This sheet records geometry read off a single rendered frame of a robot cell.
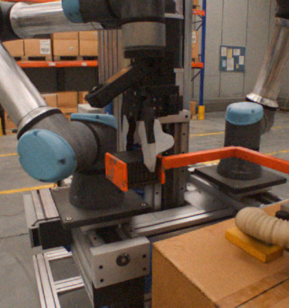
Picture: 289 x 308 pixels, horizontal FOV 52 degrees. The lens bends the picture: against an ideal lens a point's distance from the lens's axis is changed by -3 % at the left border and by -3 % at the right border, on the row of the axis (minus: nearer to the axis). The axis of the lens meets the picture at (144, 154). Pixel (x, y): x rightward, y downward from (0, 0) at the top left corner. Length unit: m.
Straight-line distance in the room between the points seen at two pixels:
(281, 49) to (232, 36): 10.27
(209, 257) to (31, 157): 0.39
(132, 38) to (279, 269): 0.44
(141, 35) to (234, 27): 10.94
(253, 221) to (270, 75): 0.68
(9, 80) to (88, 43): 6.91
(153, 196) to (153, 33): 0.58
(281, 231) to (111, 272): 0.39
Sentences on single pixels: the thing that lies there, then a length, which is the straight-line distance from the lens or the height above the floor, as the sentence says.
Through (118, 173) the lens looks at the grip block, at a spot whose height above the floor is 1.20.
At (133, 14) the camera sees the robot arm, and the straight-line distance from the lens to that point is 0.53.
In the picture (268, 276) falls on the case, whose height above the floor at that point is 1.07.
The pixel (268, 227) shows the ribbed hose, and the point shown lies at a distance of 0.49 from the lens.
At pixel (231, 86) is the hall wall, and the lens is 11.33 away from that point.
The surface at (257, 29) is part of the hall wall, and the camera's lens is 12.13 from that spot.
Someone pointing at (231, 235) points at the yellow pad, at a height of 1.08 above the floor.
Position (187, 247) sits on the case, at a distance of 0.57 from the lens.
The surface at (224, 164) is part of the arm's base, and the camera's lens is 1.01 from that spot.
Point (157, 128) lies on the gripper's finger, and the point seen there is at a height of 1.27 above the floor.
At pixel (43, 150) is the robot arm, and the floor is 1.22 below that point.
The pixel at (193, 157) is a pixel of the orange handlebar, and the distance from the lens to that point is 0.62.
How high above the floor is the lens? 1.37
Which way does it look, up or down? 15 degrees down
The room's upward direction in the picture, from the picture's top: straight up
